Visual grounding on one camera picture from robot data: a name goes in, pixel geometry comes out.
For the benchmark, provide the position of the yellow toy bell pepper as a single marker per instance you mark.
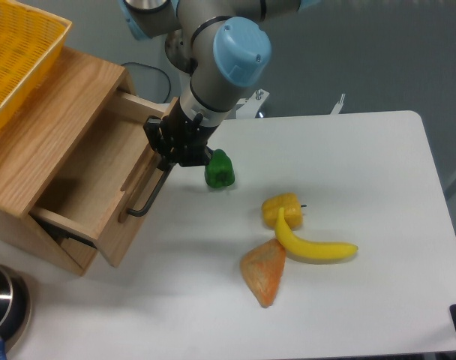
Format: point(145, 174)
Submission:
point(292, 210)

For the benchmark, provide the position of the orange toy bread slice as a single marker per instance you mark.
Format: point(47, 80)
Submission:
point(262, 269)

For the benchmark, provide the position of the wooden drawer cabinet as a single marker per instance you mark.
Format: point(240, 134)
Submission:
point(40, 137)

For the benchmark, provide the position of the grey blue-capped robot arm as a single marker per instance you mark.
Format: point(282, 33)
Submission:
point(227, 52)

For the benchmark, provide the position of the steel pot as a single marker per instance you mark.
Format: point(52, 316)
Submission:
point(15, 307)

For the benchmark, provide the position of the yellow toy banana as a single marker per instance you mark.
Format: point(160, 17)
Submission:
point(311, 250)

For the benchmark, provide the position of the green toy bell pepper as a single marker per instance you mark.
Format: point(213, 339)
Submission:
point(219, 173)

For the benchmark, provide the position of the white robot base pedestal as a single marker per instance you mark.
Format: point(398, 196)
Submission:
point(178, 52)

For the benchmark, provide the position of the wooden top drawer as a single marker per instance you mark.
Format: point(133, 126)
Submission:
point(111, 169)

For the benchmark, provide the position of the yellow plastic basket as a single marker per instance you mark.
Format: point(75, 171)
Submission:
point(31, 40)

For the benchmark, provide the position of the black metal drawer handle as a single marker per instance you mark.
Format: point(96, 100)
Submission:
point(138, 213)

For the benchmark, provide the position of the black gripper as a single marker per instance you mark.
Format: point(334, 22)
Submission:
point(178, 138)

